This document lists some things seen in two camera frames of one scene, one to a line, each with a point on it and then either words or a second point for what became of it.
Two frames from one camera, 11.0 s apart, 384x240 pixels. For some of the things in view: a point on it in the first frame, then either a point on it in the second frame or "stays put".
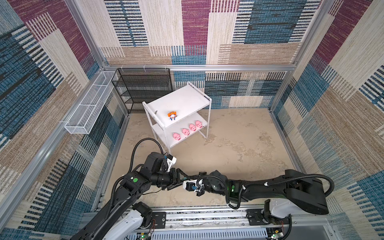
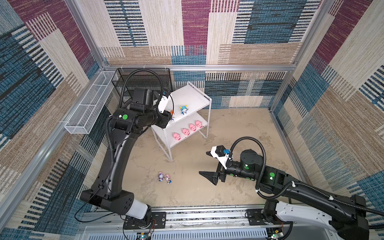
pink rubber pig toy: (185, 131) stays put
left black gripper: (175, 179) to (165, 116)
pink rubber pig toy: (198, 124) stays put
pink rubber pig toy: (176, 136) stays put
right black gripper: (201, 175) to (213, 177)
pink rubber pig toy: (192, 127) stays put
